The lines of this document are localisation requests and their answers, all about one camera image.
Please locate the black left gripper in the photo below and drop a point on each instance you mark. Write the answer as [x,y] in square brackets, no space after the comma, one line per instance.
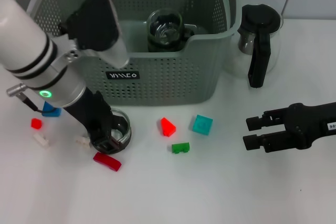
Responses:
[94,116]

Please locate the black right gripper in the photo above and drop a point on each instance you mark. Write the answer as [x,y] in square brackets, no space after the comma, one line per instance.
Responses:
[309,123]

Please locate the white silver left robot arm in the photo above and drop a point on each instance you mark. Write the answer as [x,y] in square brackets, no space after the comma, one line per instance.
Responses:
[23,45]

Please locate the grey perforated plastic storage bin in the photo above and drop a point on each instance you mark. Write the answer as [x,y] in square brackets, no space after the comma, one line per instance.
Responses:
[170,77]

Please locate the dark red curved toy brick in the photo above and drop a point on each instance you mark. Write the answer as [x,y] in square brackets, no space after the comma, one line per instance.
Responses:
[107,161]

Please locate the white toy brick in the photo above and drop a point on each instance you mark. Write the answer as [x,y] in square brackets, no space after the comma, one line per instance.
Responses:
[82,142]
[42,140]

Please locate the orange-red sloped toy brick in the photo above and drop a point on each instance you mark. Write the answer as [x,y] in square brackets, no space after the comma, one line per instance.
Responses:
[167,127]

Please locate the blue square toy brick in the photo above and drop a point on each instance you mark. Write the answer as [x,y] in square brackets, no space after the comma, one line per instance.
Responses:
[52,113]

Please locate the teal square toy brick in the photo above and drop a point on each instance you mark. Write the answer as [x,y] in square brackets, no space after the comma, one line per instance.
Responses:
[202,125]

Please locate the green toy brick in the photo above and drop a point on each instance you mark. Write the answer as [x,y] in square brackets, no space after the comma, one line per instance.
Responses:
[180,148]

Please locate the small red toy brick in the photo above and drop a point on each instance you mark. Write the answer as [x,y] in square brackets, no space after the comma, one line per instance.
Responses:
[36,123]

